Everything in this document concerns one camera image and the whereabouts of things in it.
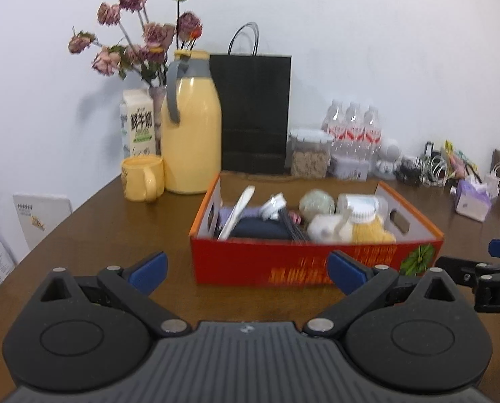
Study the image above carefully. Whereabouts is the yellow thermos jug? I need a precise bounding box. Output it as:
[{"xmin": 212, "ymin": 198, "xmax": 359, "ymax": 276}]
[{"xmin": 161, "ymin": 49, "xmax": 222, "ymax": 195}]

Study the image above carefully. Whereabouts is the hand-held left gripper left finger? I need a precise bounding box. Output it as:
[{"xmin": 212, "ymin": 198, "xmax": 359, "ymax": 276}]
[{"xmin": 36, "ymin": 251, "xmax": 192, "ymax": 339}]

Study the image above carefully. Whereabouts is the white charger with cable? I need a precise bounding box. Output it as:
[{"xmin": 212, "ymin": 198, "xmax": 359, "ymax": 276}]
[{"xmin": 483, "ymin": 164, "xmax": 500, "ymax": 198}]

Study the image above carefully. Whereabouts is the white milk carton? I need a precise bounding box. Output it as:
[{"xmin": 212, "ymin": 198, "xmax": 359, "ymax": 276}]
[{"xmin": 120, "ymin": 88, "xmax": 156, "ymax": 159}]

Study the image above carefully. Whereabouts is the black paper bag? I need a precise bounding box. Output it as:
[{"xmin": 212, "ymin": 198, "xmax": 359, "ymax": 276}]
[{"xmin": 209, "ymin": 22, "xmax": 292, "ymax": 176}]

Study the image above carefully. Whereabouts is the purple cloth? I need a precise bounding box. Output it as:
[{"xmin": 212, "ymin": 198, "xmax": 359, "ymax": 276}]
[{"xmin": 218, "ymin": 206, "xmax": 271, "ymax": 229}]

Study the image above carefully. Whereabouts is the purple tin box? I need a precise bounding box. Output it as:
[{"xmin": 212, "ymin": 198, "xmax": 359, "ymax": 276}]
[{"xmin": 329, "ymin": 153, "xmax": 370, "ymax": 181}]

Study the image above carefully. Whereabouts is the tangle of charger cables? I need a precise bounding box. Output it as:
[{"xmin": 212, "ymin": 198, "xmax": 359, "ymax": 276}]
[{"xmin": 397, "ymin": 140, "xmax": 450, "ymax": 187}]

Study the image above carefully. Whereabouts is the green and white ball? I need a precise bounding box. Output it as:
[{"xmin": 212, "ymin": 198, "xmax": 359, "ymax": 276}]
[{"xmin": 299, "ymin": 190, "xmax": 336, "ymax": 218}]

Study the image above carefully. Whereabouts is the purple tissue pack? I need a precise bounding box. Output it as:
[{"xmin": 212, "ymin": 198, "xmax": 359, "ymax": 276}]
[{"xmin": 455, "ymin": 178, "xmax": 493, "ymax": 223}]

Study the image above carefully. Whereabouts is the clear cereal container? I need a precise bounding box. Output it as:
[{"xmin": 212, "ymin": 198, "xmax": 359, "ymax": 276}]
[{"xmin": 289, "ymin": 129, "xmax": 333, "ymax": 179}]

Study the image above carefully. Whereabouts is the white yarn ball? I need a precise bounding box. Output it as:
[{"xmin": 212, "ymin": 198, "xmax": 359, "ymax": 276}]
[{"xmin": 306, "ymin": 214, "xmax": 353, "ymax": 243}]

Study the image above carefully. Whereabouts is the yellow mug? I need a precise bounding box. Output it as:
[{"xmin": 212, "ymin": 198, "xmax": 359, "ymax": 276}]
[{"xmin": 121, "ymin": 154, "xmax": 166, "ymax": 203}]

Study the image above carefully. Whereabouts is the braided black cable coil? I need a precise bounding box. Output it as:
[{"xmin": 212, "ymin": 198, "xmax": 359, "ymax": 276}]
[{"xmin": 277, "ymin": 208, "xmax": 311, "ymax": 244}]

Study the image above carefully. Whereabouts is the white astronaut figurine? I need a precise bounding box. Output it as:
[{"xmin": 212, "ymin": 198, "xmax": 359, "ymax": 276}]
[{"xmin": 376, "ymin": 138, "xmax": 402, "ymax": 176}]

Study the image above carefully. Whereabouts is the colourful packet bundle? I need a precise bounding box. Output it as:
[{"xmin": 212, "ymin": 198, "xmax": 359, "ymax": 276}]
[{"xmin": 443, "ymin": 140, "xmax": 481, "ymax": 181}]

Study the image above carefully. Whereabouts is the glass flower vase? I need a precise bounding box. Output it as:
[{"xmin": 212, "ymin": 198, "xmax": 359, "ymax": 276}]
[{"xmin": 149, "ymin": 85, "xmax": 168, "ymax": 156}]

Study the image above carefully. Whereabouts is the yellow knitted cloth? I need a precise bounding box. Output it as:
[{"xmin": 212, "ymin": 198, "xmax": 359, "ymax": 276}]
[{"xmin": 351, "ymin": 214, "xmax": 397, "ymax": 244}]

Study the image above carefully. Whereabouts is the white packet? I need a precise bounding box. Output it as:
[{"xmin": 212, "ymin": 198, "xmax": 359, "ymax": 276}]
[{"xmin": 217, "ymin": 185, "xmax": 256, "ymax": 242}]

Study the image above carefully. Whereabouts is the red cardboard box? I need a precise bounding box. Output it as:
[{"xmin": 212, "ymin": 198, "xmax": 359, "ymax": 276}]
[{"xmin": 189, "ymin": 171, "xmax": 445, "ymax": 288}]

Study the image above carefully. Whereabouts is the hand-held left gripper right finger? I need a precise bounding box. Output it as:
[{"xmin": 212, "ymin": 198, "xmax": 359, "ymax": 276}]
[{"xmin": 302, "ymin": 250, "xmax": 462, "ymax": 339}]

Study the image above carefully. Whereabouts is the dark blue pouch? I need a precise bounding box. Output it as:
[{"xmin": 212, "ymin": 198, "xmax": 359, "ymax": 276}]
[{"xmin": 233, "ymin": 217, "xmax": 290, "ymax": 242}]

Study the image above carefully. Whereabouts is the dried pink rose bouquet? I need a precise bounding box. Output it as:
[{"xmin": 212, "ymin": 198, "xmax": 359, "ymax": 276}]
[{"xmin": 68, "ymin": 0, "xmax": 203, "ymax": 89}]

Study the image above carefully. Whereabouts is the small white capped bottle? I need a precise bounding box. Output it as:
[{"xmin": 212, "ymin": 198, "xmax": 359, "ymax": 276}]
[{"xmin": 260, "ymin": 193, "xmax": 288, "ymax": 221}]

